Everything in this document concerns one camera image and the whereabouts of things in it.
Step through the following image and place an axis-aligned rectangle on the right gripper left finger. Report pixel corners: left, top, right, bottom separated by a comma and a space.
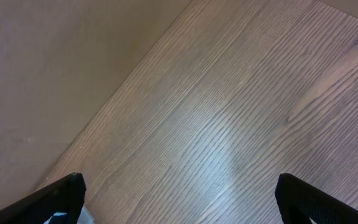
0, 173, 86, 224

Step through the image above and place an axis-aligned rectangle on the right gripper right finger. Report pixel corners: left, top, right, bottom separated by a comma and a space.
275, 173, 358, 224

